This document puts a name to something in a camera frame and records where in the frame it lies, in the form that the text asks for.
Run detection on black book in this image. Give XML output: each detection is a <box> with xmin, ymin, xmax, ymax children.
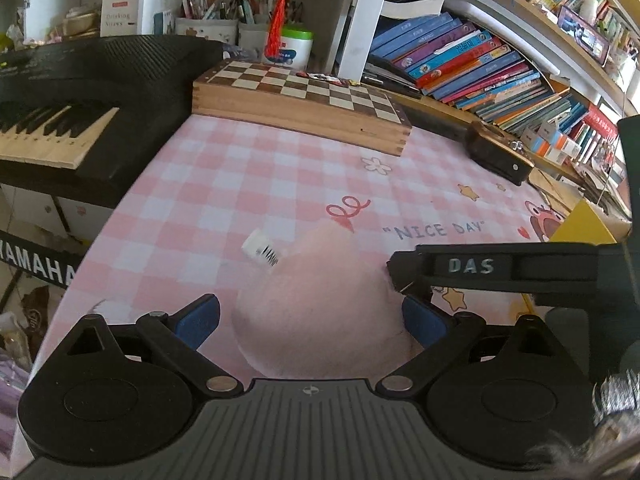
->
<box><xmin>382</xmin><ymin>0</ymin><xmax>446</xmax><ymax>18</ymax></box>

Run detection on small blue card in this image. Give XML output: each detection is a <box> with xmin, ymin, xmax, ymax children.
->
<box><xmin>152</xmin><ymin>10</ymin><xmax>177</xmax><ymax>37</ymax></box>

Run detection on bunch of pens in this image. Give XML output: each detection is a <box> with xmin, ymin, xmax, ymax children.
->
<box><xmin>180</xmin><ymin>0</ymin><xmax>306</xmax><ymax>26</ymax></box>

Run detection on long row of colourful books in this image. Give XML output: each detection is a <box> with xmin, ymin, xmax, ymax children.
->
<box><xmin>367</xmin><ymin>12</ymin><xmax>623</xmax><ymax>171</ymax></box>

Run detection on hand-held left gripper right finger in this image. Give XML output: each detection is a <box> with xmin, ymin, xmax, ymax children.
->
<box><xmin>375</xmin><ymin>295</ymin><xmax>568</xmax><ymax>396</ymax></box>

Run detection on white straw box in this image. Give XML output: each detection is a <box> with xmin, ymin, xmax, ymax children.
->
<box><xmin>100</xmin><ymin>0</ymin><xmax>141</xmax><ymax>38</ymax></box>

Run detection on pink checked desktop mat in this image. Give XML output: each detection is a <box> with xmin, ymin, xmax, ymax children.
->
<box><xmin>10</xmin><ymin>110</ymin><xmax>626</xmax><ymax>461</ymax></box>

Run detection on white and wood bookshelf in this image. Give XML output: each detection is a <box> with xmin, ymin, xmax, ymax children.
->
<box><xmin>325</xmin><ymin>0</ymin><xmax>640</xmax><ymax>201</ymax></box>

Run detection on white drawer unit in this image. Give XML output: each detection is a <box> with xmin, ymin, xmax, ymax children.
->
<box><xmin>0</xmin><ymin>182</ymin><xmax>116</xmax><ymax>251</ymax></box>

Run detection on red tassel ornament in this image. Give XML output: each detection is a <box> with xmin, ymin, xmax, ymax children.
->
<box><xmin>264</xmin><ymin>0</ymin><xmax>296</xmax><ymax>58</ymax></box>

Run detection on yellow cardboard box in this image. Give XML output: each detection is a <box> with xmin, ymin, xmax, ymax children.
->
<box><xmin>522</xmin><ymin>199</ymin><xmax>631</xmax><ymax>306</ymax></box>

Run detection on dark brown wooden object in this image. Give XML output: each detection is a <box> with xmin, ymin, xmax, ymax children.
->
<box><xmin>400</xmin><ymin>95</ymin><xmax>536</xmax><ymax>186</ymax></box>

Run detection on black keyboard stand banner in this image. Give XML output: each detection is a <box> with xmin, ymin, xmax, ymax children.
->
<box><xmin>0</xmin><ymin>230</ymin><xmax>83</xmax><ymax>291</ymax></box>

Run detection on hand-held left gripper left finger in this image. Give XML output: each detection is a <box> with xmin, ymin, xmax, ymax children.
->
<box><xmin>65</xmin><ymin>294</ymin><xmax>246</xmax><ymax>396</ymax></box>

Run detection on black electronic keyboard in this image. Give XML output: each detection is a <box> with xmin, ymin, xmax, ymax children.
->
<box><xmin>0</xmin><ymin>35</ymin><xmax>223</xmax><ymax>198</ymax></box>

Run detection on pink plush toy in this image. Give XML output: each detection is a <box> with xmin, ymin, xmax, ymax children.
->
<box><xmin>232</xmin><ymin>222</ymin><xmax>426</xmax><ymax>381</ymax></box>

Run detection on wooden chess board box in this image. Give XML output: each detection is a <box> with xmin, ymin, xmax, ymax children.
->
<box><xmin>191</xmin><ymin>58</ymin><xmax>413</xmax><ymax>157</ymax></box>

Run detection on white pen holder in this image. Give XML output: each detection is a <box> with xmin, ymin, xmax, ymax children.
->
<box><xmin>237</xmin><ymin>22</ymin><xmax>271</xmax><ymax>53</ymax></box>
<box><xmin>175</xmin><ymin>17</ymin><xmax>240</xmax><ymax>46</ymax></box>

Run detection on person's right forearm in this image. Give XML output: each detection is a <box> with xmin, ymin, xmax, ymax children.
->
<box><xmin>525</xmin><ymin>370</ymin><xmax>640</xmax><ymax>480</ymax></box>

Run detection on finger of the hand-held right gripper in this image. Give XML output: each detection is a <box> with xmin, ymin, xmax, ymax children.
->
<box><xmin>386</xmin><ymin>244</ymin><xmax>521</xmax><ymax>293</ymax></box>

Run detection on white jar with green lid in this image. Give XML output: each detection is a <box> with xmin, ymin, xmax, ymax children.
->
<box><xmin>262</xmin><ymin>27</ymin><xmax>315</xmax><ymax>72</ymax></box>

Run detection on orange and white cartons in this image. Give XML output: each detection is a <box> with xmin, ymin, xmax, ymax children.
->
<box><xmin>520</xmin><ymin>122</ymin><xmax>583</xmax><ymax>166</ymax></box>

